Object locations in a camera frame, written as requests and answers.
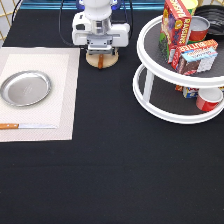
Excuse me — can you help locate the black bowl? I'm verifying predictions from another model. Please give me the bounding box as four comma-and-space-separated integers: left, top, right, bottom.
195, 5, 224, 36

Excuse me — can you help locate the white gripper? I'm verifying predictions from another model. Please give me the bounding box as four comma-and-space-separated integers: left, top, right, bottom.
72, 12, 130, 55

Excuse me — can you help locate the wooden handled knife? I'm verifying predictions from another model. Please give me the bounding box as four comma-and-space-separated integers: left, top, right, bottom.
0, 123, 57, 130

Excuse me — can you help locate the white two-tier turntable rack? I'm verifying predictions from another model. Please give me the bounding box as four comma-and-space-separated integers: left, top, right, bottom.
133, 16, 224, 124

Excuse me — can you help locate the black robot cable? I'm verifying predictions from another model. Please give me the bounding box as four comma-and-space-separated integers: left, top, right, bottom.
58, 0, 134, 48

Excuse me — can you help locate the wooden handled fork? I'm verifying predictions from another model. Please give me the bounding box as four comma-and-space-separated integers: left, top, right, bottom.
98, 54, 104, 69

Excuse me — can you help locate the beige woven placemat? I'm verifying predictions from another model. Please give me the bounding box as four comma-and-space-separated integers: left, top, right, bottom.
0, 47, 80, 142

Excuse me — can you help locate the blue white chocolate box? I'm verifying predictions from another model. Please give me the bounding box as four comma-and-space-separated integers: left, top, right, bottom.
176, 47, 218, 75

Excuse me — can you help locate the red white bowl lower tier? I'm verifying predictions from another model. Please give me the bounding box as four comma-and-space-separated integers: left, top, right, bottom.
196, 88, 223, 112

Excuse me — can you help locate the round wooden coaster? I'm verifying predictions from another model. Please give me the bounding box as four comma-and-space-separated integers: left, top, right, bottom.
86, 50, 119, 69

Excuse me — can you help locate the round silver metal plate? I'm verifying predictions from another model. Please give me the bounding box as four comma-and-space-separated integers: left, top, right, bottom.
0, 70, 52, 107

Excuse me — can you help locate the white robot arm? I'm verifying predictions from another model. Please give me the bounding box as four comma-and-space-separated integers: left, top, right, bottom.
72, 0, 130, 55

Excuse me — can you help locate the small carton lower tier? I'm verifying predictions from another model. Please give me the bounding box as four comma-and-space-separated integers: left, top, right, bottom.
182, 87, 198, 98

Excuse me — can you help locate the red raisins cereal box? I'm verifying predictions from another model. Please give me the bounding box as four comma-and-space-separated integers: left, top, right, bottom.
159, 0, 192, 63

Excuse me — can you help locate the red butter box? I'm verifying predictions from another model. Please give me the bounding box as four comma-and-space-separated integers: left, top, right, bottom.
171, 39, 218, 69

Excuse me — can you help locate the red can upper tier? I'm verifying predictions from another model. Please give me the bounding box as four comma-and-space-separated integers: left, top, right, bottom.
188, 16, 210, 42

